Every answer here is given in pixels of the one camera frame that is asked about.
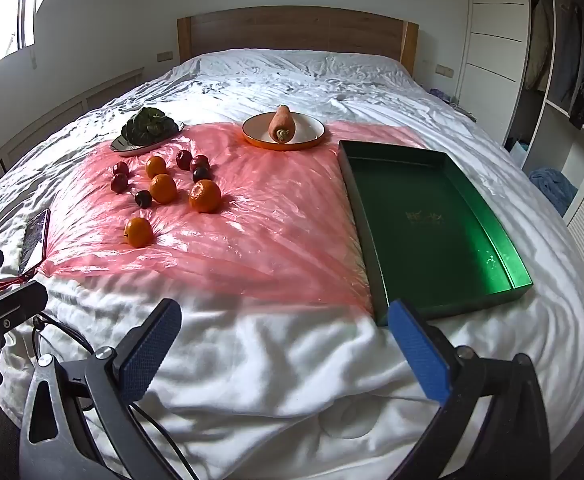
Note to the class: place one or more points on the cluttered bedside table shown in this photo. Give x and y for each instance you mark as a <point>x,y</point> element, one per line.
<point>447,97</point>

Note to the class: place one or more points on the carrot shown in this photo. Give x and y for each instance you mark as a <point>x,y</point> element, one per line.
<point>282,122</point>

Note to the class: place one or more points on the dark purple plum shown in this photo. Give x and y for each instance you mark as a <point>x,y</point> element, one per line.
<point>201,174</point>
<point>143,199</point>

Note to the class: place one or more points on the beige hanging garment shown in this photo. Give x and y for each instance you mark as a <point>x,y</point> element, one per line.
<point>539,40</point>

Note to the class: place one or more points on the green tray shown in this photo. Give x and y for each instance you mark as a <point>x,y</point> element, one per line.
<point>422,220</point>

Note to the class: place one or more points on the wooden headboard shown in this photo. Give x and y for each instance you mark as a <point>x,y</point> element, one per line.
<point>292,30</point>

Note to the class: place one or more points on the silver plate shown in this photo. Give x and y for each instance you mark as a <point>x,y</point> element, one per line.
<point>131,146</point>

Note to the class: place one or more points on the large bumpy mandarin orange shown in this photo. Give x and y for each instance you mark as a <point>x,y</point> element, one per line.
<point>204,196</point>
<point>163,188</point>

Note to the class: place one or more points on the beige wall socket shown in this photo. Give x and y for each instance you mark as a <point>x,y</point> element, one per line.
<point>444,69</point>
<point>164,55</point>

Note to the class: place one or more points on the red plum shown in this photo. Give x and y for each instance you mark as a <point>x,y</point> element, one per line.
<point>199,162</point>
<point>120,168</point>
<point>184,159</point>
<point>119,183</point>

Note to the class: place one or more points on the smartphone in red case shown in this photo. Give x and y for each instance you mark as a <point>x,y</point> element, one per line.
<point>34,240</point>

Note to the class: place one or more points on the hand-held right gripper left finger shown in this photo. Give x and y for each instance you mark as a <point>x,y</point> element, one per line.
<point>151,350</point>

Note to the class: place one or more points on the white wardrobe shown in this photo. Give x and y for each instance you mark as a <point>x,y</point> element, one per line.
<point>497,35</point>

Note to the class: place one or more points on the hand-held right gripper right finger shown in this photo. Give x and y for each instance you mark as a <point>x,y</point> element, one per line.
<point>417,350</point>

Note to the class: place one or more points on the dark leafy green vegetable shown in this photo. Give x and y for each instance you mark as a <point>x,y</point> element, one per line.
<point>149,122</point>

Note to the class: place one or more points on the pink plastic sheet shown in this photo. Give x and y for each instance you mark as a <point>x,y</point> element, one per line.
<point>272,210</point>

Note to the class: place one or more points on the white plate with orange rim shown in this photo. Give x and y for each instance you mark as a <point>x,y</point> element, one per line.
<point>257,130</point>

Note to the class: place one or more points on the small smooth orange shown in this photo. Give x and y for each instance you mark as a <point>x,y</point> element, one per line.
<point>155,166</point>
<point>138,232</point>

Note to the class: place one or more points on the blue towel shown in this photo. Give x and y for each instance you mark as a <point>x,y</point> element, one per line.
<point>552,187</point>

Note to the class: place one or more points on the white paper bag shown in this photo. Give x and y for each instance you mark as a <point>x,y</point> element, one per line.
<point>517,149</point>

